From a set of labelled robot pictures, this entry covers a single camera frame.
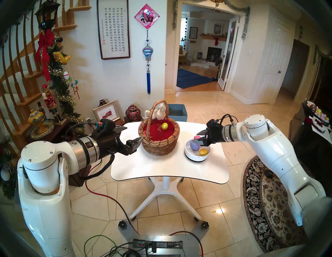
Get wooden staircase railing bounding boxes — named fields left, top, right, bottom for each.
left=0, top=0, right=91, bottom=153

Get dark wood side table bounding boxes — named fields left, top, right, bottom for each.
left=29, top=118, right=125, bottom=187

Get white glass french door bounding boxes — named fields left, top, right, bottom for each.
left=218, top=16, right=239, bottom=91

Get red ribbon bow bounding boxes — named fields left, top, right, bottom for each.
left=35, top=29, right=55, bottom=82

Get yellow cloisonne urn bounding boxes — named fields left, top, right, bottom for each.
left=28, top=110, right=44, bottom=131

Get framed Chinese calligraphy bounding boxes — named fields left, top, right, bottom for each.
left=97, top=0, right=130, bottom=60

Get black tray of eggs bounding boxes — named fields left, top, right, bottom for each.
left=306, top=101, right=332, bottom=127

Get wicker basket with handle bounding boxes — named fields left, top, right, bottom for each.
left=138, top=99, right=180, bottom=156

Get blue open box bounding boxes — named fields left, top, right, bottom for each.
left=167, top=104, right=188, bottom=122

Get white round bowl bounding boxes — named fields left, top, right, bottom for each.
left=184, top=139, right=210, bottom=163

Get white plush bunny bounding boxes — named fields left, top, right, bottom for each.
left=145, top=103, right=168, bottom=120

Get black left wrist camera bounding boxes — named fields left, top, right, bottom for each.
left=91, top=118, right=116, bottom=135

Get black fireplace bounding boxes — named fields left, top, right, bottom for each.
left=207, top=47, right=222, bottom=62

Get framed red shoe picture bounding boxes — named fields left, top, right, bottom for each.
left=93, top=101, right=120, bottom=122

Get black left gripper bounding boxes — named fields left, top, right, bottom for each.
left=96, top=125, right=143, bottom=156

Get green tinsel stair garland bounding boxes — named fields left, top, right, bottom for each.
left=45, top=36, right=86, bottom=136

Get blue area rug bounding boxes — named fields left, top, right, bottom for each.
left=177, top=68, right=216, bottom=89

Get gold foil ornament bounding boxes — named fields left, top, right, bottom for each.
left=53, top=52, right=71, bottom=65

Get red diamond fu decoration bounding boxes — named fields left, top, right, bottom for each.
left=134, top=4, right=160, bottom=29

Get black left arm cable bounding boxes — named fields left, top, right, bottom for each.
left=82, top=154, right=116, bottom=180

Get colourful hanging bird ornaments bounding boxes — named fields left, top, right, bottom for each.
left=70, top=80, right=81, bottom=100

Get black power strip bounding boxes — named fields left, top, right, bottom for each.
left=132, top=239, right=183, bottom=249

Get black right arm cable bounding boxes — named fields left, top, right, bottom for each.
left=219, top=114, right=239, bottom=127

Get decorated christmas tree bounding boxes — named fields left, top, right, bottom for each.
left=0, top=135, right=20, bottom=200

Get red shredded basket filling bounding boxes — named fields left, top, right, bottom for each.
left=147, top=119, right=176, bottom=141

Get small black nutcracker figure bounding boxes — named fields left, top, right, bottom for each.
left=37, top=102, right=47, bottom=121

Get black cable bundle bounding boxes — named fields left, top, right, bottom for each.
left=104, top=242, right=156, bottom=257

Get tan armchair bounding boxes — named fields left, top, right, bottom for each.
left=178, top=45, right=189, bottom=65

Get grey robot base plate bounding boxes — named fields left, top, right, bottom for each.
left=118, top=220, right=209, bottom=257

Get blue vase tassel hanging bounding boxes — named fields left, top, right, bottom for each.
left=142, top=29, right=153, bottom=95

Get ornate decorative plate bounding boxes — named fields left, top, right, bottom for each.
left=31, top=120, right=55, bottom=140

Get white table pedestal base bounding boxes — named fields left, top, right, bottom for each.
left=129, top=177, right=203, bottom=221

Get large oriental floral rug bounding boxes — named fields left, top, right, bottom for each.
left=243, top=155, right=322, bottom=253

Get white panel door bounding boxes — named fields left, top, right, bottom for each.
left=253, top=19, right=295, bottom=104

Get red cloisonne lidded jar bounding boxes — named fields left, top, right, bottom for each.
left=126, top=104, right=141, bottom=121

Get silver tinsel doorway garland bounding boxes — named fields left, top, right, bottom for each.
left=172, top=0, right=251, bottom=40

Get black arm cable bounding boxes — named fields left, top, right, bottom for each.
left=219, top=114, right=239, bottom=127
left=82, top=154, right=116, bottom=180

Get green cable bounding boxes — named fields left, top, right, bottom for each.
left=84, top=234, right=118, bottom=257

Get red nutcracker figure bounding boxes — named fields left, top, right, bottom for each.
left=41, top=84, right=63, bottom=123

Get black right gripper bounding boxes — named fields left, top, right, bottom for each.
left=195, top=127, right=225, bottom=147

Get white paper sheet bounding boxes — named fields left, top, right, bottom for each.
left=311, top=123, right=332, bottom=144

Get black lantern lamp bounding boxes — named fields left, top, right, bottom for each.
left=34, top=0, right=61, bottom=31

